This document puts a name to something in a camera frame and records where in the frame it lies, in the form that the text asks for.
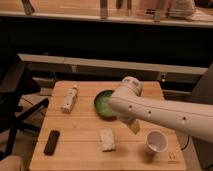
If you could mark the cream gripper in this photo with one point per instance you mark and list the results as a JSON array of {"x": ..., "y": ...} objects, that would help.
[{"x": 134, "y": 126}]

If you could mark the white plastic bottle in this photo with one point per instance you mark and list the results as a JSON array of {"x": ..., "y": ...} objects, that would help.
[{"x": 69, "y": 100}]

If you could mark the green bowl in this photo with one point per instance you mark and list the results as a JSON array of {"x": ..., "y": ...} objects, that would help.
[{"x": 101, "y": 105}]

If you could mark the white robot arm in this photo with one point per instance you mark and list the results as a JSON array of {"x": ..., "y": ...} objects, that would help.
[{"x": 191, "y": 118}]

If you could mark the black office chair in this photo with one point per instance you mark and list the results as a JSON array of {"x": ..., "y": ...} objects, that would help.
[{"x": 16, "y": 81}]

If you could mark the black remote control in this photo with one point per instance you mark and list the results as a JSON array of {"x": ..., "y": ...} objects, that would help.
[{"x": 51, "y": 142}]

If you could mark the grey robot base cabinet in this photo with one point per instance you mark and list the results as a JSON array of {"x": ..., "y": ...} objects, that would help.
[{"x": 203, "y": 93}]

